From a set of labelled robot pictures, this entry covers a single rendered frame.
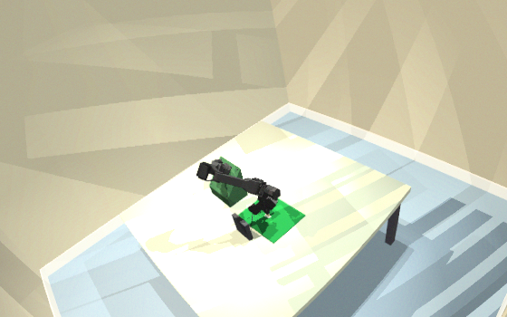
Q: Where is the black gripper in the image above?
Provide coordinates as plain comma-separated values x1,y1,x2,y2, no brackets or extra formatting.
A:
248,195,267,215

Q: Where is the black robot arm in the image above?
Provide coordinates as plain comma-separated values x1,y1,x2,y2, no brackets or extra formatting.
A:
196,159,281,210

